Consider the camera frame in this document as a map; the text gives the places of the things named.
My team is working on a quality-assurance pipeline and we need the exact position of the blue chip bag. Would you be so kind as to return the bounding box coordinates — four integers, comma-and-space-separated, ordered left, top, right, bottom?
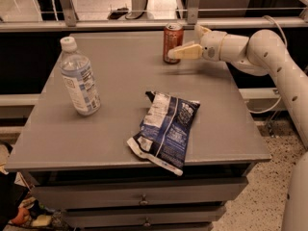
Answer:
127, 91, 200, 176

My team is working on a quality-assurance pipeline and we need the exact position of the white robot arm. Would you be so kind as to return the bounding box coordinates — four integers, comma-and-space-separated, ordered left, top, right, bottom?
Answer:
167, 25, 308, 231

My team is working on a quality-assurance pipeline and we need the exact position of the red coke can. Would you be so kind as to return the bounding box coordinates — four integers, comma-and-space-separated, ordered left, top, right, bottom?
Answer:
163, 22, 184, 64

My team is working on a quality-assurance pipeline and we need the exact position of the yellow sponge on floor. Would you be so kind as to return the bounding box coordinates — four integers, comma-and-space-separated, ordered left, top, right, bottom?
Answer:
31, 215, 52, 227

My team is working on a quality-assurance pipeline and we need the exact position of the lower drawer metal knob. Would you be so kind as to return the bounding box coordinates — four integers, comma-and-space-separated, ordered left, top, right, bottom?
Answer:
143, 218, 151, 227

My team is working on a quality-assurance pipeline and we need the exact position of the drawer metal knob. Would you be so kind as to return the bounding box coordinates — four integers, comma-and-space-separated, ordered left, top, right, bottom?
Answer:
143, 218, 151, 227
139, 194, 148, 206

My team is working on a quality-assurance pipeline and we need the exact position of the metal railing frame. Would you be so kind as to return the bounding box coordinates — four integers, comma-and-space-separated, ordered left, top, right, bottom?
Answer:
0, 0, 308, 33

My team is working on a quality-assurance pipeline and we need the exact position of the top drawer metal knob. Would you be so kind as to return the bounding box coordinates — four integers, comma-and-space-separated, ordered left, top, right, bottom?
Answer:
139, 194, 148, 206

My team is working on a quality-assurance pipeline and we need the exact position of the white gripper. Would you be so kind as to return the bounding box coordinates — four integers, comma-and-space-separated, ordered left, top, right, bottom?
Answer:
167, 24, 226, 62

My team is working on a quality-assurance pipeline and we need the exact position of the orange round object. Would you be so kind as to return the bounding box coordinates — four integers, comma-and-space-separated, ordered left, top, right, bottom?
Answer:
11, 207, 30, 225

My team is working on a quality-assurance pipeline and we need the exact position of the clear plastic water bottle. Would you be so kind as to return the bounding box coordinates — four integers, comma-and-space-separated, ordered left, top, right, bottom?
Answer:
60, 37, 101, 116

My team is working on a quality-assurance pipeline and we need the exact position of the white pedestal stand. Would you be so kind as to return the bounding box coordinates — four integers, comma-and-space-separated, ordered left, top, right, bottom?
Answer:
125, 0, 154, 20

